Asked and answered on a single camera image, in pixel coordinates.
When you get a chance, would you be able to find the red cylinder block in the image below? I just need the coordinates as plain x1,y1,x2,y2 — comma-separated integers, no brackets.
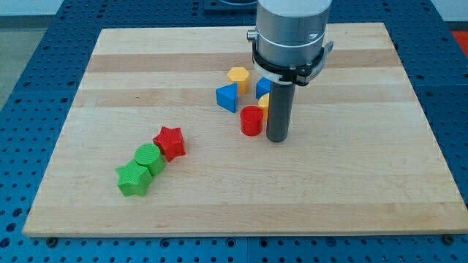
240,105,263,136

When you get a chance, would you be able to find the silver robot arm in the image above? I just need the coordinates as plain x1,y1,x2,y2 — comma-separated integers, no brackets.
246,0,332,66

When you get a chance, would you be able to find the blue triangle block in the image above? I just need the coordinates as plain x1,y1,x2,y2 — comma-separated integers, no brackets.
216,83,238,113

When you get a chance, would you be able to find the yellow cylinder block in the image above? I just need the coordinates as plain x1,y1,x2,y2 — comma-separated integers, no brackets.
257,93,270,120

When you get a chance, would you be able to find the blue cube block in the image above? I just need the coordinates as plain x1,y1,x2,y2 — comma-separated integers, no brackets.
255,77,271,99

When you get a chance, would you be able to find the yellow hexagon block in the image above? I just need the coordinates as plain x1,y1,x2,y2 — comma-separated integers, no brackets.
227,67,250,95

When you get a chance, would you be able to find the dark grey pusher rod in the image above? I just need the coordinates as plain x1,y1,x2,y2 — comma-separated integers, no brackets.
266,83,295,142

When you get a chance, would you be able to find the red star block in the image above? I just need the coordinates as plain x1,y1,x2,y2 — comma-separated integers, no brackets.
153,126,186,162

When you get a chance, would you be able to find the wooden board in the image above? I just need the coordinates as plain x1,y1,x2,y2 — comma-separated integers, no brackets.
23,23,467,237

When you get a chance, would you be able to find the green cylinder block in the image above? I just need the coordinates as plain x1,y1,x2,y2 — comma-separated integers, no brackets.
135,144,165,177

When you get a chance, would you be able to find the green star block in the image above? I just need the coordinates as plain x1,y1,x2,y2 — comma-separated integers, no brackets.
116,159,153,197

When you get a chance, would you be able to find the black clamp ring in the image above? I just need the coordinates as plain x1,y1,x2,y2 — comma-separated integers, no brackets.
251,40,334,88

